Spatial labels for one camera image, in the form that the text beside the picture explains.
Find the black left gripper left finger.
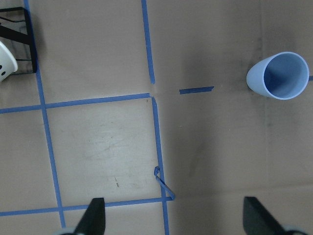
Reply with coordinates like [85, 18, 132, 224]
[74, 198, 106, 235]

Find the light blue plastic cup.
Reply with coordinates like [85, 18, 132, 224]
[246, 52, 310, 100]

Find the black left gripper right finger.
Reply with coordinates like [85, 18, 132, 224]
[243, 196, 285, 235]

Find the black wire mug rack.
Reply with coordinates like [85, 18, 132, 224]
[0, 7, 38, 75]

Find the white smiley mug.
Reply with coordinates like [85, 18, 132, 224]
[0, 42, 18, 82]

